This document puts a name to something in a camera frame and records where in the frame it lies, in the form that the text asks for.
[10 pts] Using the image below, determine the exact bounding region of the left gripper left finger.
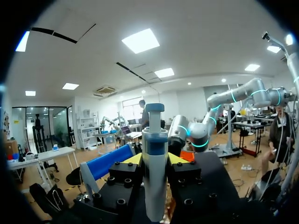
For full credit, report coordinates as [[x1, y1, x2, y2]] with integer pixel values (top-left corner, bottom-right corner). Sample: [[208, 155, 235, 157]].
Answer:
[[92, 153, 144, 214]]

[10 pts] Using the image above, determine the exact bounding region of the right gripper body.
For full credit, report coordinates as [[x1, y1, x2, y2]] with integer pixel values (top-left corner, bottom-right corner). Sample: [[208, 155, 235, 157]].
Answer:
[[168, 137, 187, 157]]

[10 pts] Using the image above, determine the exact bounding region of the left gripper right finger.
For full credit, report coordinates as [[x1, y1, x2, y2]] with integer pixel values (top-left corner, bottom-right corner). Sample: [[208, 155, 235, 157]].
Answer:
[[167, 152, 225, 215]]

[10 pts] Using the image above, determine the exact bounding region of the white and blue pipette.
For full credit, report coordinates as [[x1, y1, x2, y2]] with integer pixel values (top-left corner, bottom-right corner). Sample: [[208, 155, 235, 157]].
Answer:
[[141, 103, 169, 223]]

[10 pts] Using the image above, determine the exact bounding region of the orange box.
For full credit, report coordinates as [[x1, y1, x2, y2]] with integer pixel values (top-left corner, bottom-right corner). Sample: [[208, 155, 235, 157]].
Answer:
[[180, 150, 195, 162]]

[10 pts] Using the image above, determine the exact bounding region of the person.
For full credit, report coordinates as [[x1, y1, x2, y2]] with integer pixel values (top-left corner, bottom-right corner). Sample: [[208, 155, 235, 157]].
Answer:
[[138, 99, 150, 130], [261, 105, 296, 169]]

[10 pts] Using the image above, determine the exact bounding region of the white cable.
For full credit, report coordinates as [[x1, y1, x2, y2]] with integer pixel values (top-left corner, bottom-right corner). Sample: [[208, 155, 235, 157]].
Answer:
[[216, 99, 252, 135]]

